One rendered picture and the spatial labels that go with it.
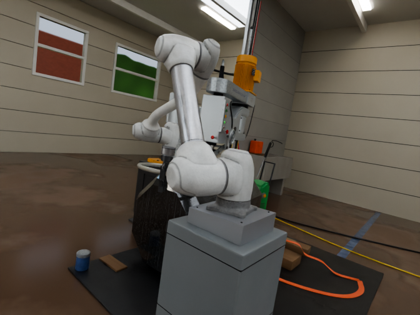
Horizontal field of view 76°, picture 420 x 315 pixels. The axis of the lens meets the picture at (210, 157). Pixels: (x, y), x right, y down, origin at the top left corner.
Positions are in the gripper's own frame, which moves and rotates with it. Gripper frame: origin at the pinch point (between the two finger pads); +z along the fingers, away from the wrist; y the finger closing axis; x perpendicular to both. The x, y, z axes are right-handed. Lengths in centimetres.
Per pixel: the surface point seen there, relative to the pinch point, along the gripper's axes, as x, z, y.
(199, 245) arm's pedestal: -37, 9, -61
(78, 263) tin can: 60, 74, 21
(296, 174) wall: -188, -4, 544
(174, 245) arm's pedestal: -25, 15, -53
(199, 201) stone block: -21.8, 10.0, 26.0
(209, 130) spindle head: -13, -45, 73
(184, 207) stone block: -12.9, 15.1, 21.4
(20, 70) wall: 493, -129, 392
